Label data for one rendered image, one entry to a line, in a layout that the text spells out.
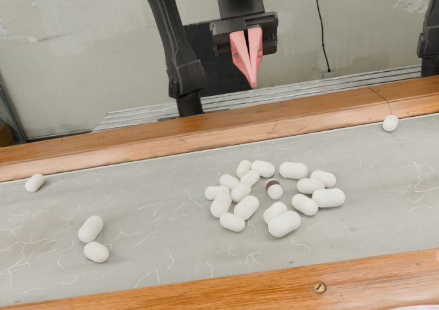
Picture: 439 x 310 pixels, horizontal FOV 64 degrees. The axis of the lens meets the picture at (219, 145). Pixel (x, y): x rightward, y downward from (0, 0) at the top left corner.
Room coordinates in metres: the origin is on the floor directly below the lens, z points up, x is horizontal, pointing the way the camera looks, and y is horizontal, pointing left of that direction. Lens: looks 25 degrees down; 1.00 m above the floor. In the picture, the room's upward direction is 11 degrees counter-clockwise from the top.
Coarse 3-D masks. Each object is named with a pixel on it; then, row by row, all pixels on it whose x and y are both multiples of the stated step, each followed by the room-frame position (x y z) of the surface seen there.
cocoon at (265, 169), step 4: (252, 164) 0.42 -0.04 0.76; (256, 164) 0.42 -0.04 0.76; (260, 164) 0.42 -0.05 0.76; (264, 164) 0.41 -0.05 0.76; (268, 164) 0.41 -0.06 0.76; (272, 164) 0.41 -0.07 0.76; (252, 168) 0.42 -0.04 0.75; (256, 168) 0.42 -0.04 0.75; (260, 168) 0.41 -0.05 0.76; (264, 168) 0.41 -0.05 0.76; (268, 168) 0.41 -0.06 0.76; (272, 168) 0.41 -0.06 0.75; (260, 172) 0.41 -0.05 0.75; (264, 172) 0.41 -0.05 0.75; (268, 172) 0.40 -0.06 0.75; (272, 172) 0.40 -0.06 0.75; (264, 176) 0.41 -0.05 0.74; (268, 176) 0.40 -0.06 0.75
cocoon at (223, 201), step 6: (216, 198) 0.35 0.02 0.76; (222, 198) 0.35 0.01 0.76; (228, 198) 0.35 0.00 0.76; (216, 204) 0.34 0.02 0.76; (222, 204) 0.34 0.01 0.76; (228, 204) 0.35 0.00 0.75; (210, 210) 0.34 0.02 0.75; (216, 210) 0.34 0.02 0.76; (222, 210) 0.34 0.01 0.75; (216, 216) 0.34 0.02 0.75
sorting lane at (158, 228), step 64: (0, 192) 0.52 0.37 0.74; (64, 192) 0.48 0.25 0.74; (128, 192) 0.44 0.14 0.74; (192, 192) 0.41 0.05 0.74; (256, 192) 0.38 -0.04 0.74; (384, 192) 0.33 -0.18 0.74; (0, 256) 0.35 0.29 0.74; (64, 256) 0.33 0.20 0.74; (128, 256) 0.30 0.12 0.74; (192, 256) 0.29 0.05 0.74; (256, 256) 0.27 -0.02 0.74; (320, 256) 0.25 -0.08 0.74
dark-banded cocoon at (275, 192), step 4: (268, 180) 0.38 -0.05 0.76; (276, 180) 0.37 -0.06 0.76; (268, 188) 0.36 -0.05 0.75; (272, 188) 0.36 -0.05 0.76; (276, 188) 0.36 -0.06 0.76; (280, 188) 0.36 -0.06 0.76; (268, 192) 0.36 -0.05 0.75; (272, 192) 0.35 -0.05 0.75; (276, 192) 0.35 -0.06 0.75; (280, 192) 0.35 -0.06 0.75; (272, 196) 0.35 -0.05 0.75; (276, 196) 0.35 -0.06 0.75; (280, 196) 0.35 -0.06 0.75
